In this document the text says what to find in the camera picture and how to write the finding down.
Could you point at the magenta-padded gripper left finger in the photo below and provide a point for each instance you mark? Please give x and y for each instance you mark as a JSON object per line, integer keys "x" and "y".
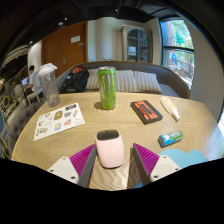
{"x": 75, "y": 163}

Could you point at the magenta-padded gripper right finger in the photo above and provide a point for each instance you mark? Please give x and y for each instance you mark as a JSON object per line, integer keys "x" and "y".
{"x": 150, "y": 161}

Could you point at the pink computer mouse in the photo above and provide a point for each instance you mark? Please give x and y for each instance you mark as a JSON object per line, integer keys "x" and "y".
{"x": 110, "y": 153}

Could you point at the small green blue pack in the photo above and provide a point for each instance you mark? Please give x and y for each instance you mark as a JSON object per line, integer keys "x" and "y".
{"x": 170, "y": 138}

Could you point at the white sticker sheet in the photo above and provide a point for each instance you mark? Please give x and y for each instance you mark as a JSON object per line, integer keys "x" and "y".
{"x": 58, "y": 121}

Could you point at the black box with orange print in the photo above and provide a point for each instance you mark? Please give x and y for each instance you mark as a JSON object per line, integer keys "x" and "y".
{"x": 146, "y": 112}

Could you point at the cream white tube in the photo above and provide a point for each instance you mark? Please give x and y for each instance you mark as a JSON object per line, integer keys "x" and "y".
{"x": 169, "y": 106}

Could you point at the grey tufted chair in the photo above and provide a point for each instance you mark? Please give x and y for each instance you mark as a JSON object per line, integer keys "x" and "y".
{"x": 20, "y": 121}

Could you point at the white chair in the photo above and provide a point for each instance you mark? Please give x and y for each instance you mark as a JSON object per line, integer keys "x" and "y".
{"x": 33, "y": 96}

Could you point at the striped cushion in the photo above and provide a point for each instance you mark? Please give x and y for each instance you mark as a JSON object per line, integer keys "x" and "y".
{"x": 126, "y": 81}
{"x": 148, "y": 82}
{"x": 92, "y": 80}

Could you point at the clear shaker bottle white lid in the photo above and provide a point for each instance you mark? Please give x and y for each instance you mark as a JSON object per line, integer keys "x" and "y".
{"x": 50, "y": 86}

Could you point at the green drink can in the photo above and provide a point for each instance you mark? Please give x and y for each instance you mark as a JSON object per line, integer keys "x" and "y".
{"x": 107, "y": 88}

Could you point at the black backpack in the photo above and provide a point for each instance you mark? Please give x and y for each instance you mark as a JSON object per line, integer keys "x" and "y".
{"x": 75, "y": 81}

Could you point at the grey curved sofa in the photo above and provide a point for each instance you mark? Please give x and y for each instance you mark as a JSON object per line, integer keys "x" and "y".
{"x": 171, "y": 81}

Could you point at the person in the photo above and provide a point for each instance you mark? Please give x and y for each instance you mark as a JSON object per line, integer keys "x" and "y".
{"x": 33, "y": 78}

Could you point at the laptop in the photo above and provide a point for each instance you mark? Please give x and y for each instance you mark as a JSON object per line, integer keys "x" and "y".
{"x": 25, "y": 81}

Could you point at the black framed window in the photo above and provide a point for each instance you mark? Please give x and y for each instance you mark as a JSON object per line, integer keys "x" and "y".
{"x": 178, "y": 50}

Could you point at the arched glass door cabinet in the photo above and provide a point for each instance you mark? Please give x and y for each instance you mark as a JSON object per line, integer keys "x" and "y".
{"x": 137, "y": 45}

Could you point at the brown wooden door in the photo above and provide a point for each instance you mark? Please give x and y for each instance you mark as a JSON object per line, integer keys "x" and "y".
{"x": 61, "y": 46}

